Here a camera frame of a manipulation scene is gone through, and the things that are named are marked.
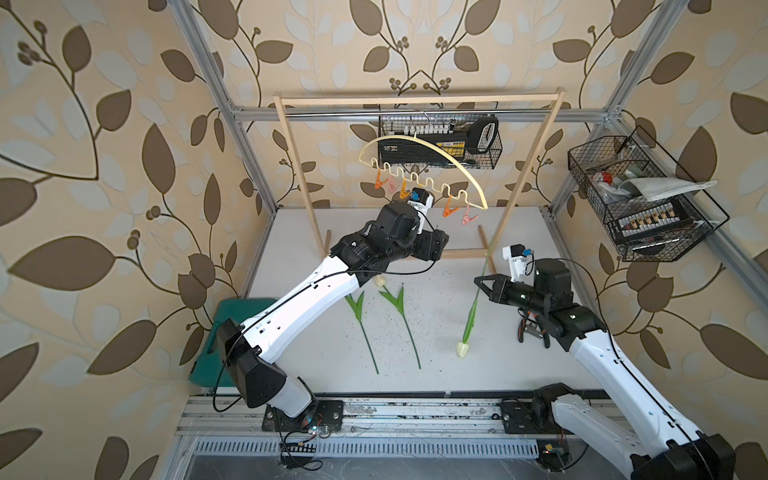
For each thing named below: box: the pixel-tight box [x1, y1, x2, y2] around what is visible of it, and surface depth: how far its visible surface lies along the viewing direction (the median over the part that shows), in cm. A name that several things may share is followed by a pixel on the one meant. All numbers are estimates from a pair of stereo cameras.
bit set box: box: [616, 201, 693, 242], surface depth 68 cm
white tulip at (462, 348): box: [455, 237, 494, 359], surface depth 75 cm
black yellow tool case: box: [378, 116, 499, 165], surface depth 84 cm
